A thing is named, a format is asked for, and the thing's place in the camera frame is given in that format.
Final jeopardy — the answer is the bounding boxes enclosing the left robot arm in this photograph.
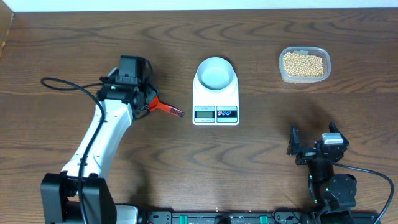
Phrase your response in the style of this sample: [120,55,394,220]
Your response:
[40,55,159,223]

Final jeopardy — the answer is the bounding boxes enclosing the clear plastic container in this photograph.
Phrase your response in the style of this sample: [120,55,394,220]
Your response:
[279,47,331,84]

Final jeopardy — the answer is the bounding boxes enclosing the red measuring scoop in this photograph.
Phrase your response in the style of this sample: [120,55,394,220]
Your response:
[148,96,185,117]

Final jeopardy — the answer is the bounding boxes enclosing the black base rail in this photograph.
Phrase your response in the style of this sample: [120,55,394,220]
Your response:
[136,209,380,224]

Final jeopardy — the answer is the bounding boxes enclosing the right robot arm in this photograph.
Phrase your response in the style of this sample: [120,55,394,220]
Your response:
[287,122,357,223]

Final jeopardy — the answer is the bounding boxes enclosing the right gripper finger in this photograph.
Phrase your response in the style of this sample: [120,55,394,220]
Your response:
[328,121,345,141]
[288,124,300,152]

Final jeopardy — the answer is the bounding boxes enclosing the grey round bowl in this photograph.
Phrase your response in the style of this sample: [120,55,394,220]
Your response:
[196,57,237,91]

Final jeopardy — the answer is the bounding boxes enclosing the right black cable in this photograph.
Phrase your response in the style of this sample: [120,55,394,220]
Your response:
[329,160,395,224]

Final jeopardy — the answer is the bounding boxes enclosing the pile of soybeans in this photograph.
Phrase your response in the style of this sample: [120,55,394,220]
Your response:
[282,52,324,77]

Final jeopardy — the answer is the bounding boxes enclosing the white digital kitchen scale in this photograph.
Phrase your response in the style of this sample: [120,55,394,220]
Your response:
[192,74,240,126]

